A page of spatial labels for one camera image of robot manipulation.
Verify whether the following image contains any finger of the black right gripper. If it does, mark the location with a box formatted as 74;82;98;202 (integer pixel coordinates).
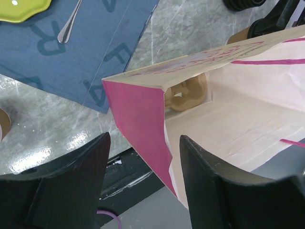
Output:
263;0;305;26

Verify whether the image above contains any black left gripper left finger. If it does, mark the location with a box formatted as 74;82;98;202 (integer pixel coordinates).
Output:
0;133;111;229

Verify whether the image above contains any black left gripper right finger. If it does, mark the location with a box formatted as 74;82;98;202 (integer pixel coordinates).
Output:
180;135;305;229

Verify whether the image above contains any black plastic cup lid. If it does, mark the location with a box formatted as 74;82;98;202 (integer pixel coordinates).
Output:
247;16;288;39

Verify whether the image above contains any brown paper coffee cup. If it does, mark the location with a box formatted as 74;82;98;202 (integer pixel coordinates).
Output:
226;27;250;44

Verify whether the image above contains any kraft paper cakes bag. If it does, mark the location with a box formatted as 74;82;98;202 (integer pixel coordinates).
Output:
102;26;305;206

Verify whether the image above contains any brown pulp cup carrier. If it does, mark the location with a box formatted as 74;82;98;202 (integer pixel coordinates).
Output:
164;73;207;112

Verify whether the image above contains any spare black cup lid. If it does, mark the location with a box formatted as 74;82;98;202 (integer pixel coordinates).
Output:
223;0;266;12

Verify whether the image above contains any blue letter print cloth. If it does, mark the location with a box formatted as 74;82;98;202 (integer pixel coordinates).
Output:
0;0;158;113

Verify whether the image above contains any yellow dotted plate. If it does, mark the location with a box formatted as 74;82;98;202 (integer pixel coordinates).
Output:
0;0;51;23

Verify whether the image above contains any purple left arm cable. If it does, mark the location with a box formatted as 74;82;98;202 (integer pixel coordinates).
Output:
96;209;122;229

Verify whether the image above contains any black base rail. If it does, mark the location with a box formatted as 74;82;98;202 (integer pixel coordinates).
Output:
100;148;164;200

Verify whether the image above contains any silver cartoon handle spoon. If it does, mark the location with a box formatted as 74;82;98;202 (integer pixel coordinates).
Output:
57;0;82;44

